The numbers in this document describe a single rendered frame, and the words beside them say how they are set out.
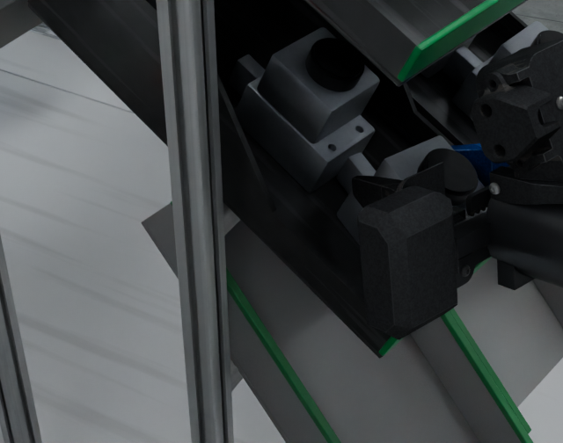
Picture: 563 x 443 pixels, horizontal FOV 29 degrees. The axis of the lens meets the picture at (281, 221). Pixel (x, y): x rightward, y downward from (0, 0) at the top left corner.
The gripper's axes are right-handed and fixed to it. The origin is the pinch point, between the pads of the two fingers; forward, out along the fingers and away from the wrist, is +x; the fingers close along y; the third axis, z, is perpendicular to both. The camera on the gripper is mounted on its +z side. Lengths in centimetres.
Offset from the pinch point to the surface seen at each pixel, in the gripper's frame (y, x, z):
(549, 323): -22.0, 9.8, -21.4
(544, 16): -239, 178, -66
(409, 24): 3.7, -2.6, 9.6
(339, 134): 0.9, 5.9, 1.9
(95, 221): -13, 64, -24
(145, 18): 8.9, 10.8, 9.6
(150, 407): -2.1, 38.2, -31.1
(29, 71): -25, 96, -15
